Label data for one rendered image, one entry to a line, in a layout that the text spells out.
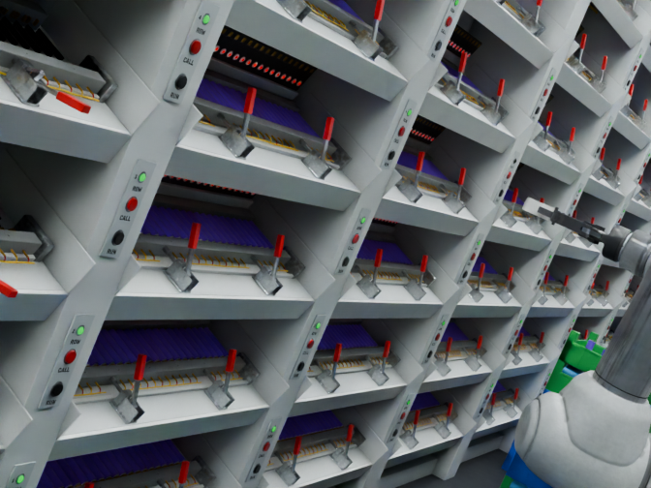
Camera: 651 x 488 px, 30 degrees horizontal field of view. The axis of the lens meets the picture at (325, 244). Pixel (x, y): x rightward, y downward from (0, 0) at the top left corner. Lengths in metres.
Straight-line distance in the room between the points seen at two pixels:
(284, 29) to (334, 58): 0.18
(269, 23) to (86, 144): 0.34
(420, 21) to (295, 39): 0.43
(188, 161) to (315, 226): 0.56
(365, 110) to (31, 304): 0.83
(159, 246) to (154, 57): 0.36
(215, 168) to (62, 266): 0.27
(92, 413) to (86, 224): 0.34
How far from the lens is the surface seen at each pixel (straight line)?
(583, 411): 2.13
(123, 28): 1.42
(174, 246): 1.69
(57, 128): 1.29
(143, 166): 1.43
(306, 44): 1.67
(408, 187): 2.27
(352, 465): 2.67
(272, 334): 2.07
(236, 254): 1.86
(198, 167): 1.55
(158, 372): 1.82
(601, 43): 3.40
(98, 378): 1.69
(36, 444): 1.53
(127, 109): 1.40
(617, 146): 4.06
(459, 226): 2.58
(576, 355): 3.06
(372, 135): 2.02
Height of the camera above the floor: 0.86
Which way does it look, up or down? 7 degrees down
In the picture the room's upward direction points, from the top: 23 degrees clockwise
